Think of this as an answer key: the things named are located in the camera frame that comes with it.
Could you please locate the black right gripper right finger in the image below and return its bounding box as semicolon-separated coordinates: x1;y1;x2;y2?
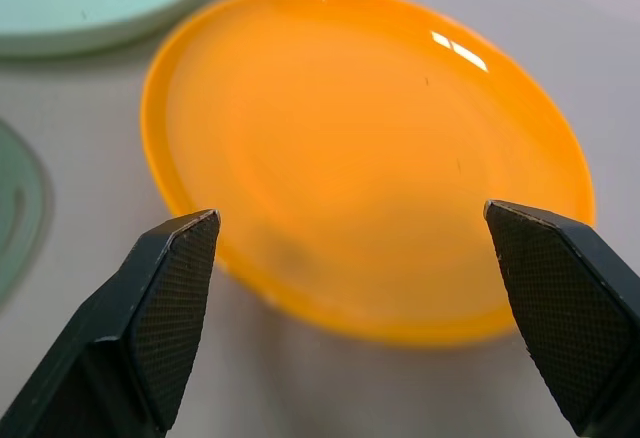
483;199;640;438

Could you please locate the dark green plastic plate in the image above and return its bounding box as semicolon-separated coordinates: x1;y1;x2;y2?
0;118;45;308

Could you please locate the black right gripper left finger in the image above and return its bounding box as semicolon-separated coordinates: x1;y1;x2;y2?
0;208;222;438

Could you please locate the orange plastic plate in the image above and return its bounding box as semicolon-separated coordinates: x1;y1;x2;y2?
140;0;597;350

